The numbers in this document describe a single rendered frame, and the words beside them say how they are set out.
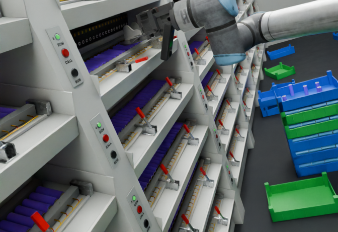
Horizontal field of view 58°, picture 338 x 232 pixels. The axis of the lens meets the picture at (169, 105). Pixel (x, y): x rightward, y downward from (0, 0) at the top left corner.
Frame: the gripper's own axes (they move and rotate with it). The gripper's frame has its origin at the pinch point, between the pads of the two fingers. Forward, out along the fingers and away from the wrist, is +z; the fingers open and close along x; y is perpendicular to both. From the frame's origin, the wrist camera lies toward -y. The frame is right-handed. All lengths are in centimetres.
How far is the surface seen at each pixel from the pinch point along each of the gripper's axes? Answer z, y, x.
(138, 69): -8.3, -7.1, 13.4
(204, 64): -7, -26, -52
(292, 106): -41, -60, -59
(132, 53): -3.6, -3.2, 5.0
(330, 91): -59, -57, -62
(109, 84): -7.1, -6.0, 27.3
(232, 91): -5, -58, -96
